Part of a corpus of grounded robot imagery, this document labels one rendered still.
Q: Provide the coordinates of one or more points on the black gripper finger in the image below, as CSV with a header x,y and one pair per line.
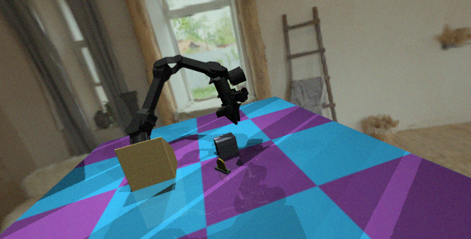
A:
x,y
237,111
232,117

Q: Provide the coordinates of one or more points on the gold coin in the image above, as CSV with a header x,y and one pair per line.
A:
x,y
221,164

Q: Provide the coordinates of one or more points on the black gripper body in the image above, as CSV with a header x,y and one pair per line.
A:
x,y
227,105

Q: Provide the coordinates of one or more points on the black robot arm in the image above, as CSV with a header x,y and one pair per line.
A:
x,y
143,121

